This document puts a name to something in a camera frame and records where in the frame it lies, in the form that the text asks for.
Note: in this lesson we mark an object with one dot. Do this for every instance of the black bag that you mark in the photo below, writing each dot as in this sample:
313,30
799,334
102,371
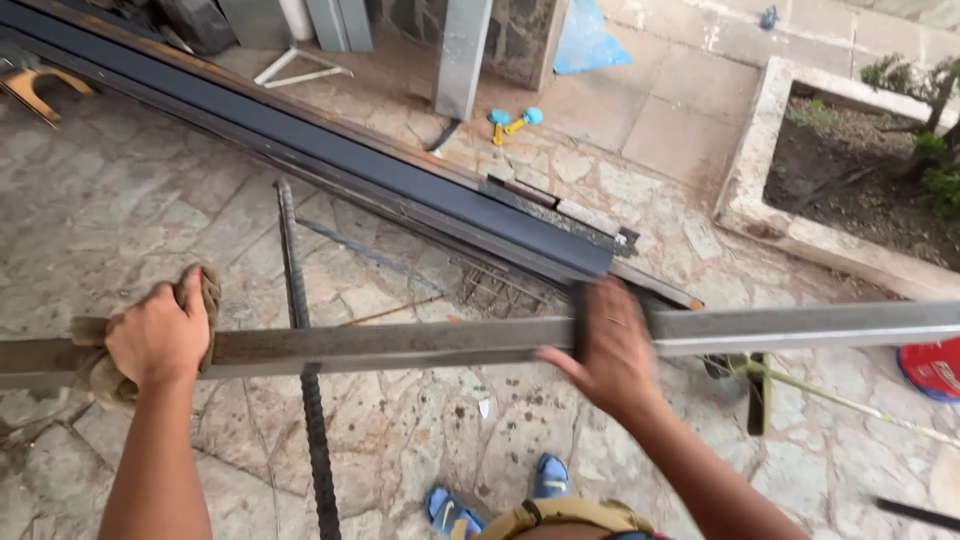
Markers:
195,24

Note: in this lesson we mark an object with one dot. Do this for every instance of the stone pillar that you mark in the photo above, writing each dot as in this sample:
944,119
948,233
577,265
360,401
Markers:
521,37

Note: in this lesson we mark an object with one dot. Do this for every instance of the blue and yellow toy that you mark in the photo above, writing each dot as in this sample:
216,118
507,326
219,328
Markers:
514,121

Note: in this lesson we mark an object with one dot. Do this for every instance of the green shrub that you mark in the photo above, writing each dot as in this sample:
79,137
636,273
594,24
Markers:
937,150

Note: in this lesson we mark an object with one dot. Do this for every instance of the grey metal panels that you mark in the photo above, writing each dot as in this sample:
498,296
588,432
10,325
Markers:
300,21

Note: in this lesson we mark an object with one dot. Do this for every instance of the person's right hand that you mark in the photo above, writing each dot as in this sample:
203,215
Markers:
615,360

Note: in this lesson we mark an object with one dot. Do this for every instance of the long grey steel square tube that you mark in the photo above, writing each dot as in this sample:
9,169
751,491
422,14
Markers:
412,345

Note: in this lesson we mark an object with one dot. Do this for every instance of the rusty steel angle piece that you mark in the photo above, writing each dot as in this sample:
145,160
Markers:
555,214

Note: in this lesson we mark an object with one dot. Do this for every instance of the blue plastic sheet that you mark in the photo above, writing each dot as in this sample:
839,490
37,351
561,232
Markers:
585,37

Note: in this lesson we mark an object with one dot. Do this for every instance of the grey metal post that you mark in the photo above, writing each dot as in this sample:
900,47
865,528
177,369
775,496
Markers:
461,60

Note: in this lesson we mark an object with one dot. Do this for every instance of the stack of long dark steel profiles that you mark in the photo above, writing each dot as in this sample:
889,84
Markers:
300,135

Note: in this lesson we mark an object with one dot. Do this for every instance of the yellow-green long stick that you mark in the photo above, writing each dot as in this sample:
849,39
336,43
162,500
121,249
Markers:
840,401

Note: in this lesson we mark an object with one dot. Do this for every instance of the person's tan waist bag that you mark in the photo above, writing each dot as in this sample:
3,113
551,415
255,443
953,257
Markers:
562,517

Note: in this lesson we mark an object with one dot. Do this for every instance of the brown cleaning rag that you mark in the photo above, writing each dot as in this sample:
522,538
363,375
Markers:
97,379

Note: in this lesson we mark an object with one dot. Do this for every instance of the red round lid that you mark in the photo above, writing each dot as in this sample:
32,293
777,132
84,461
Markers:
934,371

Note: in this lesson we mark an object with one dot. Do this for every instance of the white triangular frame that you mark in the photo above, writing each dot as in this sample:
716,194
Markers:
300,71

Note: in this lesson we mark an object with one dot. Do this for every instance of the small blue object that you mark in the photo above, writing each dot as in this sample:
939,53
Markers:
769,17

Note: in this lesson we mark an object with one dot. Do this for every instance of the black rod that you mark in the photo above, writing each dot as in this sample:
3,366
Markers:
919,514

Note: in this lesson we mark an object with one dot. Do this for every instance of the dark metal bracket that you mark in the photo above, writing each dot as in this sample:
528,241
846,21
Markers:
759,397

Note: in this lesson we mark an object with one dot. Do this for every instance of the thin rusty rod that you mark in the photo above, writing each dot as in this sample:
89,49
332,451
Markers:
390,309

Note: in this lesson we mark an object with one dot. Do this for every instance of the blue sandal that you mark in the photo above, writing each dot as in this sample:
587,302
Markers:
450,514
551,476

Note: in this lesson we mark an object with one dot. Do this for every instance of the person's left hand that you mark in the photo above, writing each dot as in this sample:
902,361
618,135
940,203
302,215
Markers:
154,341

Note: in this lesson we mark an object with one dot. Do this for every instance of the orange wooden stand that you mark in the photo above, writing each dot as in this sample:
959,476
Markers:
34,86

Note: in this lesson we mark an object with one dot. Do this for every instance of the ribbed steel rebar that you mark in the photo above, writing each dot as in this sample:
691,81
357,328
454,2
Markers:
296,277

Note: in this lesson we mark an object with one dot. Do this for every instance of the concrete planter bed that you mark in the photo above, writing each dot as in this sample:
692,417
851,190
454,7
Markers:
757,202

